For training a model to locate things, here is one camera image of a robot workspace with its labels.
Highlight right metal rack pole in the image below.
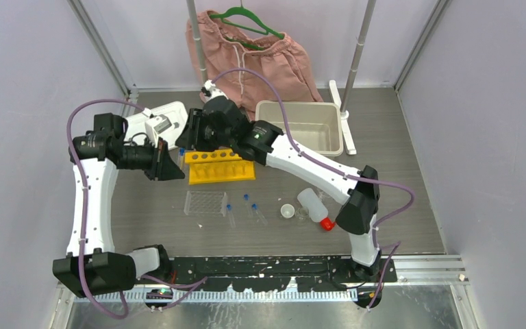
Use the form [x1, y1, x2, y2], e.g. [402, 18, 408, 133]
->
[328, 0, 377, 156]

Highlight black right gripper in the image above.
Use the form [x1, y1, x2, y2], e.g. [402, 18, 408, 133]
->
[174, 110, 234, 154]

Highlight blue-capped small test tube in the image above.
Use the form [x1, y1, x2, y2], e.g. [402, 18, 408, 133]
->
[226, 204, 236, 228]

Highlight small clear glass beaker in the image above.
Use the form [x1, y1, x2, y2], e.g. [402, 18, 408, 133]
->
[295, 206, 309, 225]

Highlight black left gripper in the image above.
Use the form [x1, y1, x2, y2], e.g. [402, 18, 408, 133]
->
[118, 136, 184, 181]

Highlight green clothes hanger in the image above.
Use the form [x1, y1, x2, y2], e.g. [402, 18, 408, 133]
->
[203, 5, 291, 56]

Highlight beige plastic bin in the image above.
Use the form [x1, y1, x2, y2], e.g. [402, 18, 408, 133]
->
[255, 101, 344, 157]

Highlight metal rack pole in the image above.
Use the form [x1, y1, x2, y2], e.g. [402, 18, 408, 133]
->
[186, 0, 208, 84]
[328, 0, 377, 156]

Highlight white plastic squeeze bottle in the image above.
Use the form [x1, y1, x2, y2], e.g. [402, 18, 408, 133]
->
[297, 188, 335, 232]

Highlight clear acrylic tube rack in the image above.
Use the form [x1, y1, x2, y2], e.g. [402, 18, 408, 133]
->
[184, 191, 228, 217]

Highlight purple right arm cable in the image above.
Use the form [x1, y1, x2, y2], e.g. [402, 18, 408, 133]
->
[199, 66, 416, 312]

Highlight yellow plastic test tube rack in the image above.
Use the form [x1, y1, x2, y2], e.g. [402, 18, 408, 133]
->
[184, 149, 256, 185]

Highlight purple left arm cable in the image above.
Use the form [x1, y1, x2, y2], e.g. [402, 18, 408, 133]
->
[65, 99, 208, 320]

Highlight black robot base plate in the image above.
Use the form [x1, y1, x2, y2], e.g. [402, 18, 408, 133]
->
[148, 255, 397, 293]

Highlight pink fabric shorts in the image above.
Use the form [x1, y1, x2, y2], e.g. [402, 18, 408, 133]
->
[186, 10, 323, 119]

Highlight white slotted cable duct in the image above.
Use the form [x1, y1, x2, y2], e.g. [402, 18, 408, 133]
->
[73, 289, 359, 304]

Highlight left metal rack pole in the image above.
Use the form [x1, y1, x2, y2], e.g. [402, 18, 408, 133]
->
[186, 0, 208, 84]

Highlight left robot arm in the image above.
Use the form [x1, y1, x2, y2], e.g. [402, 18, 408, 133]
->
[52, 111, 186, 297]

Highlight white plastic lid tray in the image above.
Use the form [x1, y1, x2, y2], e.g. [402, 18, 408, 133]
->
[125, 101, 188, 150]

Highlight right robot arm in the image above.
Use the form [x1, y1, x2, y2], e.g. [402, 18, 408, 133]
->
[175, 96, 381, 282]

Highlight small white cup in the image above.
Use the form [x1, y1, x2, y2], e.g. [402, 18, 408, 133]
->
[280, 204, 295, 219]

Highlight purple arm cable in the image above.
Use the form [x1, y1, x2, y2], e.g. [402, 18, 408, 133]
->
[65, 99, 208, 320]
[199, 66, 416, 312]

